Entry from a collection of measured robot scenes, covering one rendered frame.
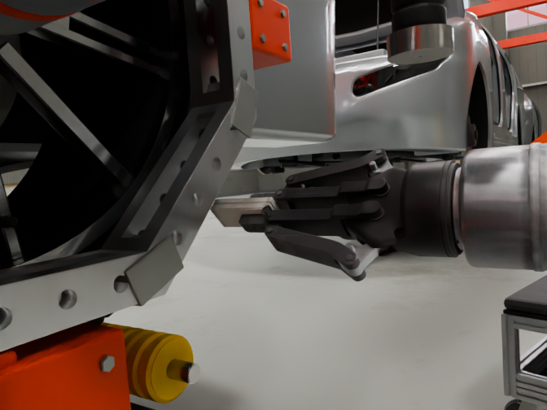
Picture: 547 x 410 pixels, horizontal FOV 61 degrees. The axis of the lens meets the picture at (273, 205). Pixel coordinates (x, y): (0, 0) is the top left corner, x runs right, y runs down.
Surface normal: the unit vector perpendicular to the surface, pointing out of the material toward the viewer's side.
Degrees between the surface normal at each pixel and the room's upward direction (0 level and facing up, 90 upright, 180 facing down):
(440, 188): 62
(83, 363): 90
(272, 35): 90
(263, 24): 90
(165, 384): 90
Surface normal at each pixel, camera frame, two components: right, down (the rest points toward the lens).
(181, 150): 0.84, -0.03
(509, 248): -0.40, 0.62
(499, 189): -0.51, -0.32
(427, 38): -0.07, 0.07
